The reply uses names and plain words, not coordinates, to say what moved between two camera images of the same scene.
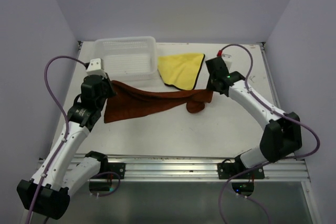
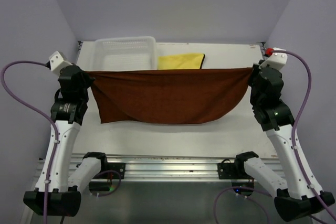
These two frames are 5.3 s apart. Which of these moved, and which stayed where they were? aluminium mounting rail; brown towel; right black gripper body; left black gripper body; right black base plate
Moved: left black gripper body; right black gripper body; brown towel
Stayed: aluminium mounting rail; right black base plate
